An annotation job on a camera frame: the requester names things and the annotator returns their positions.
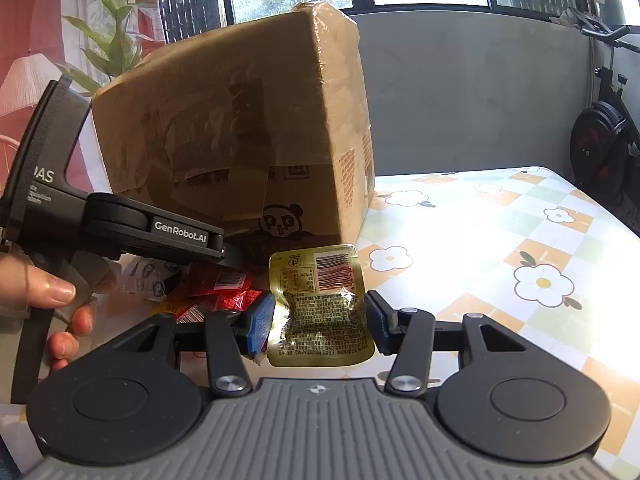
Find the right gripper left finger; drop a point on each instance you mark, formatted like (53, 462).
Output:
(231, 338)

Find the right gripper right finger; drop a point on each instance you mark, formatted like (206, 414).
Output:
(406, 334)

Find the olive pickled vegetable pouch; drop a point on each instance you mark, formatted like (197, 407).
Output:
(319, 319)

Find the person left hand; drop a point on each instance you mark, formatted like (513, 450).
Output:
(24, 285)

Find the red snack packet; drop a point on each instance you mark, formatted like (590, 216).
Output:
(209, 289)

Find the white blue candy packet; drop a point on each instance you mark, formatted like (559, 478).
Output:
(151, 279)

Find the checkered floral tablecloth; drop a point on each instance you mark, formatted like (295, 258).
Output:
(526, 248)

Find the brown cardboard box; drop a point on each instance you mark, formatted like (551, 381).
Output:
(261, 128)

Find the printed backdrop curtain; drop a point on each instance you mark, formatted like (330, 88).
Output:
(91, 41)

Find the black exercise bike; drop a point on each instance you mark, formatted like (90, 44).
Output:
(604, 149)

